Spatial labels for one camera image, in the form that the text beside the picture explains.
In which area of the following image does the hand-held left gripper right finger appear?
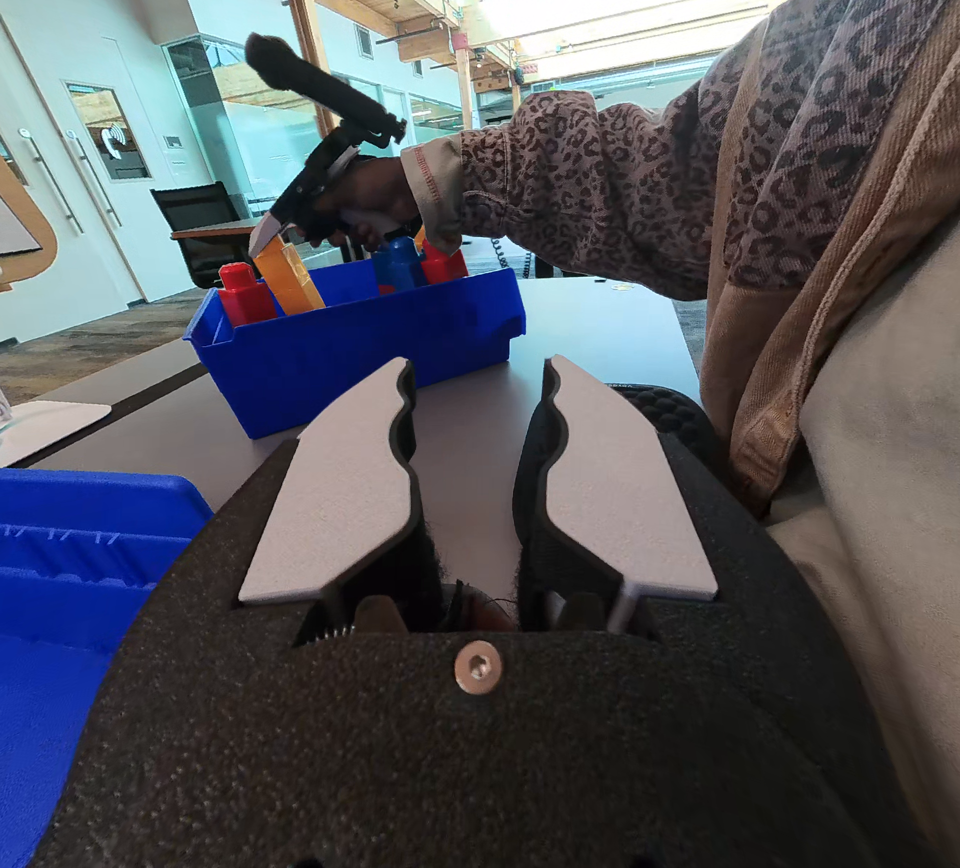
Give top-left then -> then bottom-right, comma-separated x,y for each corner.
513,355 -> 721,635

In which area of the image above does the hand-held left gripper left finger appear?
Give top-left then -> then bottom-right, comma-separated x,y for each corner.
237,356 -> 450,635

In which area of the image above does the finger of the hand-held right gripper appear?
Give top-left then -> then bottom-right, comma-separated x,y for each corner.
247,211 -> 292,260

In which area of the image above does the red toy block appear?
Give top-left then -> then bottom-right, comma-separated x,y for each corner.
420,241 -> 470,285
217,262 -> 280,329

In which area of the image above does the blue plastic bin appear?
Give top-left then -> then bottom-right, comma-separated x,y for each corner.
0,469 -> 215,868
183,266 -> 528,441

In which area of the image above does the person's right forearm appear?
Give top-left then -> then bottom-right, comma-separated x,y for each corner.
399,90 -> 725,302

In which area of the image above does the person's right hand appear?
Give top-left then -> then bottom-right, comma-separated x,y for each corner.
316,155 -> 423,246

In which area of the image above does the wooden desk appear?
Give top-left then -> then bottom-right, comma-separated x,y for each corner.
171,219 -> 264,242

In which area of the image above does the black mesh office chair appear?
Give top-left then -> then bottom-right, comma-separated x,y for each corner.
150,181 -> 249,290

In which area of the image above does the blue toy block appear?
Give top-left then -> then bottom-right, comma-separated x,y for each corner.
373,236 -> 427,295

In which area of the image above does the white door with window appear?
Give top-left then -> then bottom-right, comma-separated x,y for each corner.
45,20 -> 151,302

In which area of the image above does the instruction poster on wooden board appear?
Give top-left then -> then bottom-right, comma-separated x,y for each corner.
0,155 -> 60,293

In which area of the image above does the white poster stand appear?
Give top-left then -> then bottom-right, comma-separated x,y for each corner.
0,399 -> 114,467

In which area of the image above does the wooden support post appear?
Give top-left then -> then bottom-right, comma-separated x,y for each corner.
268,0 -> 339,137

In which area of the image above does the black coiled cable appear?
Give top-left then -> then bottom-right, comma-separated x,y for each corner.
491,236 -> 537,278

